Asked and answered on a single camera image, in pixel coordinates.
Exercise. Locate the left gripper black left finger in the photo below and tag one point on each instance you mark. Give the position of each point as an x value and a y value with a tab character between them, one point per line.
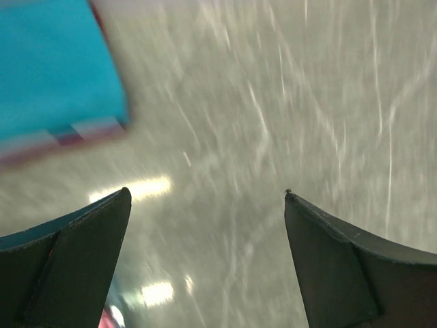
58	273

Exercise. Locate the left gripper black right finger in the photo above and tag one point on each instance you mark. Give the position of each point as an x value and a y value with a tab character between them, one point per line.
349	277

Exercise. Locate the pink t-shirt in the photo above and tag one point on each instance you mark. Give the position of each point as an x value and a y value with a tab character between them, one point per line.
113	316

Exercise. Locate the folded red t-shirt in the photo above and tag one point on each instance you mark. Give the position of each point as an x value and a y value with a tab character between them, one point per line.
51	147

